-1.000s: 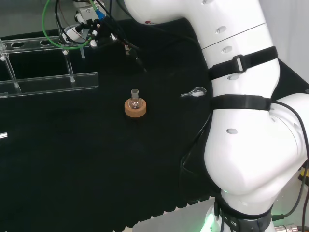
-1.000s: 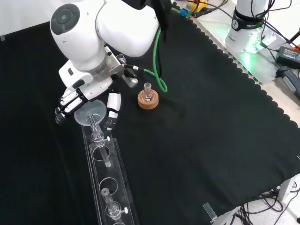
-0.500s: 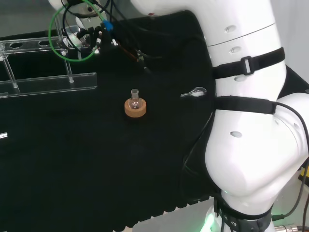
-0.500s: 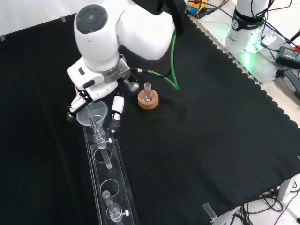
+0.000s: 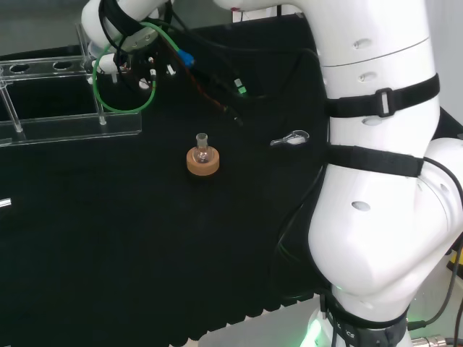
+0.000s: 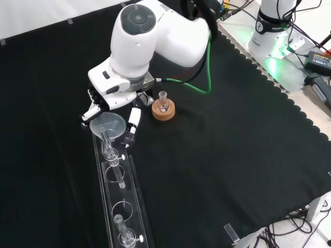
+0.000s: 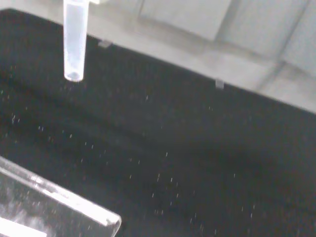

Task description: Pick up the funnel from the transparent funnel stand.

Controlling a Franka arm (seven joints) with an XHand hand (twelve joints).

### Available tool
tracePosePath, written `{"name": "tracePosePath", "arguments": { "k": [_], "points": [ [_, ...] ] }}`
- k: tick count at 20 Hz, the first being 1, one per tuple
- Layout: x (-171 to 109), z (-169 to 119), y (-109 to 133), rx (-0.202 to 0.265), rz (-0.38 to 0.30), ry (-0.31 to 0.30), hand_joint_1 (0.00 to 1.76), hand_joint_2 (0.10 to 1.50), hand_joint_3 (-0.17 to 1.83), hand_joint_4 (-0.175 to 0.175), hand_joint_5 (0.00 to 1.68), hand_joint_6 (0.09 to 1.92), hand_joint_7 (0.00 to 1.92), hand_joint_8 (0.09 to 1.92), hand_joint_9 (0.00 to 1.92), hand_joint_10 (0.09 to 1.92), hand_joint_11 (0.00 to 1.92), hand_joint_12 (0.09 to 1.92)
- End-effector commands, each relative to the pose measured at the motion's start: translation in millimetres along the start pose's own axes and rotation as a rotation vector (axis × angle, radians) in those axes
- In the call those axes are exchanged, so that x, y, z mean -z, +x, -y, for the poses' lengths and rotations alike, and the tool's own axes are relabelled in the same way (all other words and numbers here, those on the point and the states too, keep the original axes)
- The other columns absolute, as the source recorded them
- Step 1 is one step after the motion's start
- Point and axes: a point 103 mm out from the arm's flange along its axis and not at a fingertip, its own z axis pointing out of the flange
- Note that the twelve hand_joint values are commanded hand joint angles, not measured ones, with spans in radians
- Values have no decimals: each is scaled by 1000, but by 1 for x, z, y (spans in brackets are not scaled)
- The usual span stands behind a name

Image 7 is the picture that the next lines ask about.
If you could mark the clear acrylic funnel stand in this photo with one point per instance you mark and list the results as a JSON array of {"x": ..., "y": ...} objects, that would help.
[{"x": 49, "y": 207}]

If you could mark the black bench cloth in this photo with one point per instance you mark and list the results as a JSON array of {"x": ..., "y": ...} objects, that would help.
[{"x": 172, "y": 148}]

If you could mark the clear tape strip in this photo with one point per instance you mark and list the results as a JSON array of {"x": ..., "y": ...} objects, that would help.
[{"x": 219, "y": 83}]

